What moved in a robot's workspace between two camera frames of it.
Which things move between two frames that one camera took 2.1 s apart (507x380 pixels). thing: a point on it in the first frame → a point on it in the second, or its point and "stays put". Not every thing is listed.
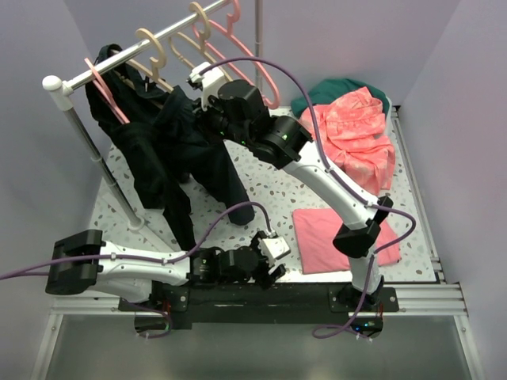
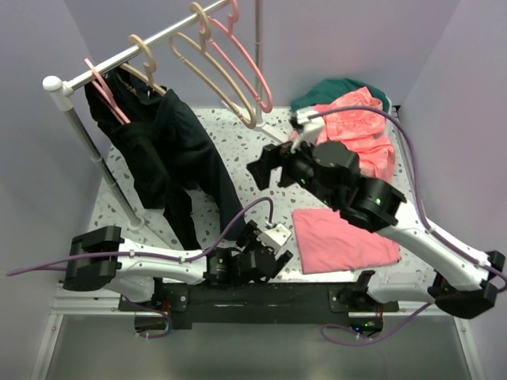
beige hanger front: (153, 74) → (138, 40)
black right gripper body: (213, 121) → (299, 162)
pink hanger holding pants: (107, 93) stays put
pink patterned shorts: (352, 129) stays put
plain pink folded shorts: (315, 229) stays put
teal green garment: (327, 91) stays put
